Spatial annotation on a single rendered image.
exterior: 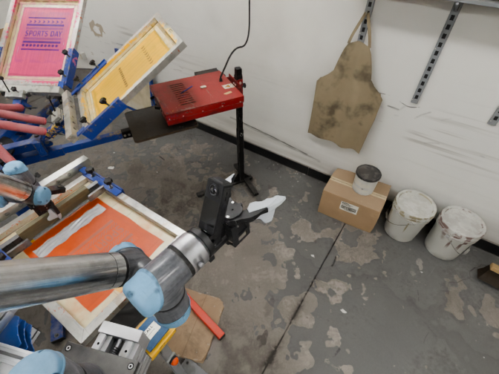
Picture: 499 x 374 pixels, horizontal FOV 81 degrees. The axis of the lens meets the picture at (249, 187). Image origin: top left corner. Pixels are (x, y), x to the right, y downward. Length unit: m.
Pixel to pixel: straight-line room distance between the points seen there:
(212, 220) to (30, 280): 0.30
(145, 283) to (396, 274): 2.34
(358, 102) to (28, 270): 2.29
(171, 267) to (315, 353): 1.81
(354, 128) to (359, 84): 0.37
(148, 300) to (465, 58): 2.19
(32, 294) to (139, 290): 0.15
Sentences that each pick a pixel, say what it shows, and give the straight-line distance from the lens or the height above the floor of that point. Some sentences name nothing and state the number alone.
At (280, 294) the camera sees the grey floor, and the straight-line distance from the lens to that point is 2.37.
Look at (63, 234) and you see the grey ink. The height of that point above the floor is 0.96.
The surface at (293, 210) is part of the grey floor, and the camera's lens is 2.82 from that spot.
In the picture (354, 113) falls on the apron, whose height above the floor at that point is 0.89.
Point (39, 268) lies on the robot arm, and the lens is 0.58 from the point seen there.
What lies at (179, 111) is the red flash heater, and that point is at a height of 1.10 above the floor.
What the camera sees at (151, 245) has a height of 0.95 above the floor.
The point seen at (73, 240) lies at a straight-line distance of 1.68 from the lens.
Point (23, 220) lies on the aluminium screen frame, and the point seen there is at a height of 0.98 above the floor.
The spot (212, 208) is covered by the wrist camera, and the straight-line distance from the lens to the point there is 0.57.
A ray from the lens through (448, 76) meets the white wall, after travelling 2.38.
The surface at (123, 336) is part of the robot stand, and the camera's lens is 1.06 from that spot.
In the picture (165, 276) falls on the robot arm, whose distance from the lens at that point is 0.55.
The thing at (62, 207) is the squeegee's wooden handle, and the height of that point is 1.04.
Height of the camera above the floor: 2.16
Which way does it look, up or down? 46 degrees down
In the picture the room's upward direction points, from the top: straight up
